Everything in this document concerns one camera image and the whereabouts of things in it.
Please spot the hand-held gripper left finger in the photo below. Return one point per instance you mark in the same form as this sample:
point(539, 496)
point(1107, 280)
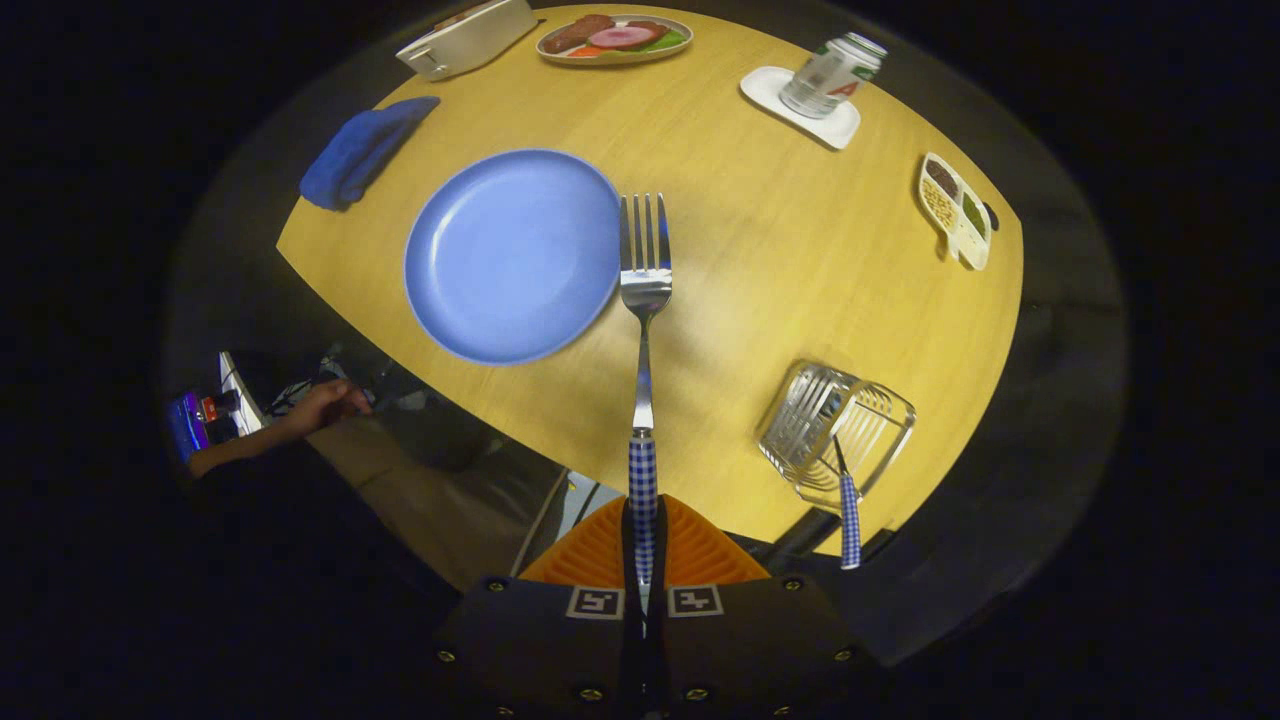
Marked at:
point(540, 640)

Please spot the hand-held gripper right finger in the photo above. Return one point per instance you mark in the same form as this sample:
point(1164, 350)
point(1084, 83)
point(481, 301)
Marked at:
point(750, 640)

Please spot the black metal table leg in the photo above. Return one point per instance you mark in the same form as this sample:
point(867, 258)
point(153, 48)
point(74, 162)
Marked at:
point(540, 520)

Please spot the blue round plate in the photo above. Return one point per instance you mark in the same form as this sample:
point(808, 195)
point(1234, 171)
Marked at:
point(510, 260)

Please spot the white flat device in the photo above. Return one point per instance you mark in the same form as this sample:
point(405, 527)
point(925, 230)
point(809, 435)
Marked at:
point(238, 395)

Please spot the purple glowing device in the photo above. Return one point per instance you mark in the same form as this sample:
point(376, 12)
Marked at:
point(187, 427)

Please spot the white divided condiment dish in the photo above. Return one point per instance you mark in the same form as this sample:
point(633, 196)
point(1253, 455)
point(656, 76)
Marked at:
point(958, 225)

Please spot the small black round cap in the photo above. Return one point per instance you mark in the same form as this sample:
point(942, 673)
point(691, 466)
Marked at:
point(990, 216)

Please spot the white square coaster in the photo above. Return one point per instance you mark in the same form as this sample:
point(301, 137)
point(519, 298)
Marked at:
point(830, 130)

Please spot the blue folded cloth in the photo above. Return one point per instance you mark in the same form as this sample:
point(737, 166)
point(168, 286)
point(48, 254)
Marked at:
point(360, 150)

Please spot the white bottle with green cap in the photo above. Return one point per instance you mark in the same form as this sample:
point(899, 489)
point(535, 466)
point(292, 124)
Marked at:
point(825, 75)

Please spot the orange carrot slice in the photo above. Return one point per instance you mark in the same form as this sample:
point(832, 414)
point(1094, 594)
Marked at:
point(587, 50)

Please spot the grey food plate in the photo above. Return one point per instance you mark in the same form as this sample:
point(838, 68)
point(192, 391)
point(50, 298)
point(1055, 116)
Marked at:
point(545, 48)

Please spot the green lettuce leaf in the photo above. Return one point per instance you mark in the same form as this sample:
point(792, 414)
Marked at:
point(668, 42)

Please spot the white toaster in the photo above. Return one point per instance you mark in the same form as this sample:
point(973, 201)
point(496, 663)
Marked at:
point(470, 40)

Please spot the pink sausage slice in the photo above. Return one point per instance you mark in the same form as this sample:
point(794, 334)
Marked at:
point(622, 38)

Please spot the brown meat piece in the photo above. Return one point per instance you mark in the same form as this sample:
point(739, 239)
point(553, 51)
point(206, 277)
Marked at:
point(580, 30)
point(648, 26)

